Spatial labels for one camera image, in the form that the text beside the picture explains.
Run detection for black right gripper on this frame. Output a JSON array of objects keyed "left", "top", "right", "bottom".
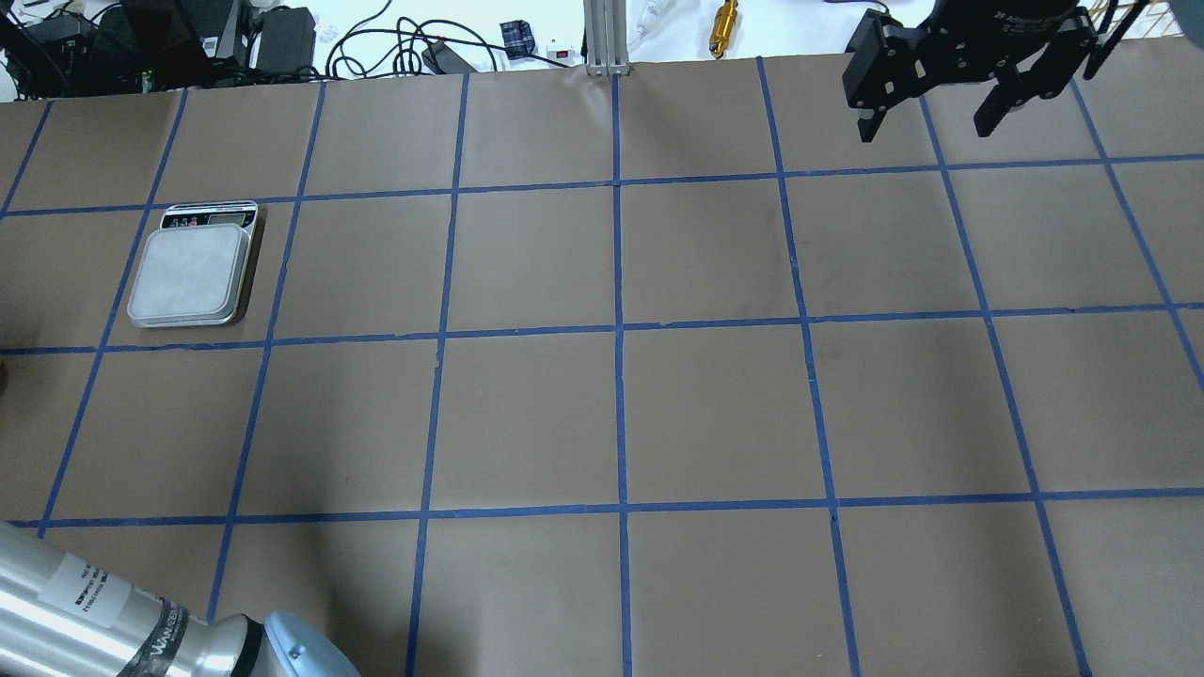
[{"left": 842, "top": 1, "right": 1100, "bottom": 143}]

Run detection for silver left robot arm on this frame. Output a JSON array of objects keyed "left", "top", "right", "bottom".
[{"left": 1, "top": 524, "right": 358, "bottom": 676}]

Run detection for gold cylindrical connector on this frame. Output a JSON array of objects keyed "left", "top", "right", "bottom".
[{"left": 706, "top": 0, "right": 738, "bottom": 59}]

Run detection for small blue black box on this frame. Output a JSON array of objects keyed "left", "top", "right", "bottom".
[{"left": 498, "top": 19, "right": 536, "bottom": 61}]

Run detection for black power adapter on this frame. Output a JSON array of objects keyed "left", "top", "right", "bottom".
[{"left": 255, "top": 6, "right": 317, "bottom": 73}]

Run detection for silver digital kitchen scale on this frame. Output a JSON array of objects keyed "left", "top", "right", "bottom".
[{"left": 126, "top": 200, "right": 260, "bottom": 330}]

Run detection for black electronics box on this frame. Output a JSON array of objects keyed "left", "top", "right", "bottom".
[{"left": 2, "top": 1, "right": 255, "bottom": 99}]

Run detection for aluminium profile post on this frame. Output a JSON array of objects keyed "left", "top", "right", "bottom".
[{"left": 582, "top": 0, "right": 628, "bottom": 77}]

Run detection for black coiled cables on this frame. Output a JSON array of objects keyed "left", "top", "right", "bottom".
[{"left": 325, "top": 0, "right": 498, "bottom": 78}]

